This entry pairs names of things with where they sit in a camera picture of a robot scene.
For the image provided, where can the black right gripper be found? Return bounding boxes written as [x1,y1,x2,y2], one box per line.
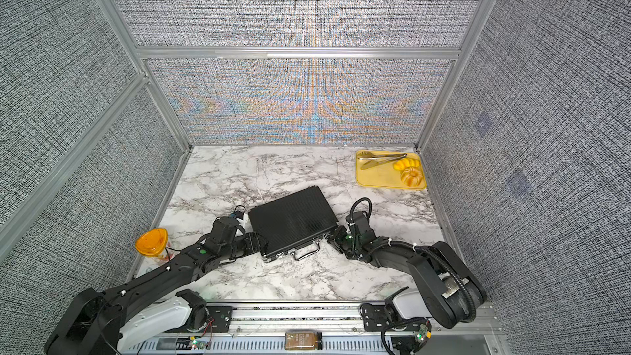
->
[324,225,362,258]

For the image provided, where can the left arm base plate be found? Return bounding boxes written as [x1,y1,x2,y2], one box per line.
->
[168,305,233,335]

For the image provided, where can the aluminium front rail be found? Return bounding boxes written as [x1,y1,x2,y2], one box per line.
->
[120,301,512,354]

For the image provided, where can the black poker set case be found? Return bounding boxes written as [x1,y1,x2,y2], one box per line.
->
[248,186,338,261]

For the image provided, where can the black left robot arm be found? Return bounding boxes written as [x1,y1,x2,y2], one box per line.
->
[44,216,268,354]

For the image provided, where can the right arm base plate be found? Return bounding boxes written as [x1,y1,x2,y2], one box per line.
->
[358,302,432,340]

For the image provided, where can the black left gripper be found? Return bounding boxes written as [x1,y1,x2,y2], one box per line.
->
[220,232,270,262]

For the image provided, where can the yellow croissant toy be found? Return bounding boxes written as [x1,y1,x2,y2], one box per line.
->
[393,158,421,172]

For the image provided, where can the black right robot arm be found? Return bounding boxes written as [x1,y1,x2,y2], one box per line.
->
[328,212,487,329]

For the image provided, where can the yellow plastic tray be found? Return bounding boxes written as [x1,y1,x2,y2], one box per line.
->
[355,150,427,190]

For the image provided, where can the metal tongs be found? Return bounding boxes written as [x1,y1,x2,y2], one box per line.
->
[357,151,408,170]

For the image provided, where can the brown spice bottle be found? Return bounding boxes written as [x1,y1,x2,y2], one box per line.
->
[284,331,324,351]

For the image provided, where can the yellow bundt cake toy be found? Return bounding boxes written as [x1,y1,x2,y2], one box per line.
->
[400,167,424,187]

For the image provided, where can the orange lid plastic jar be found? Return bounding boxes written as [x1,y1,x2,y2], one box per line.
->
[135,228,169,261]

